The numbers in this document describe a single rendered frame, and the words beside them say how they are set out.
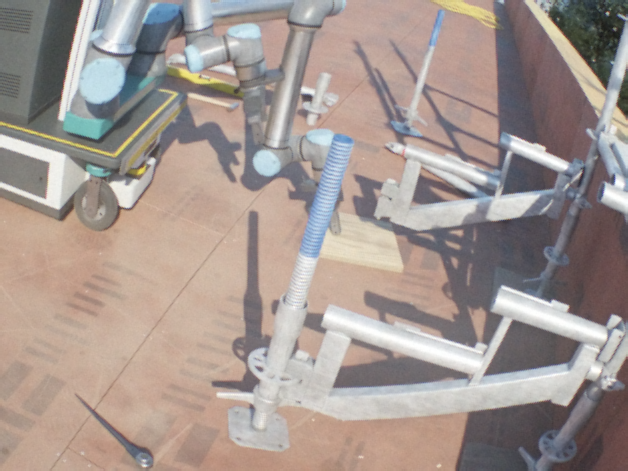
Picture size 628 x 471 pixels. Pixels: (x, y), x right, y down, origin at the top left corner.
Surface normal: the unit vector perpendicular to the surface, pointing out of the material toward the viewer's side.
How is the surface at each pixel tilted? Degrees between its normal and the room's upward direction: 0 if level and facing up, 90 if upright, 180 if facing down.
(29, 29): 90
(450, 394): 90
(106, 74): 95
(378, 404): 90
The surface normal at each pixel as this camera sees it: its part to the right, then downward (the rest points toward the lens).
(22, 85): -0.11, 0.44
